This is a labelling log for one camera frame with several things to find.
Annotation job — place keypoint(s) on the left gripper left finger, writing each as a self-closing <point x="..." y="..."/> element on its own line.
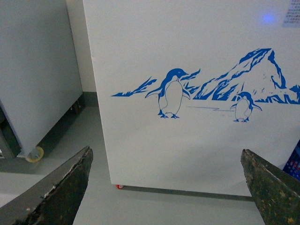
<point x="56" y="198"/>

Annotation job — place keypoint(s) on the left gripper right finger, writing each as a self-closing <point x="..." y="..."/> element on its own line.
<point x="276" y="194"/>

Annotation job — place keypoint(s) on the blue plastic crate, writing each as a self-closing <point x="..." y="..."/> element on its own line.
<point x="292" y="166"/>

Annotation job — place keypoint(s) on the yellowish cabinet caster wheel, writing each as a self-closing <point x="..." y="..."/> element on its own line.
<point x="36" y="155"/>

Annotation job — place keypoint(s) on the grey metal cabinet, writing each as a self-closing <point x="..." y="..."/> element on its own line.
<point x="39" y="75"/>

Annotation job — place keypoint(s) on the white chest freezer penguin print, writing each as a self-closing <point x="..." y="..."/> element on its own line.
<point x="184" y="86"/>

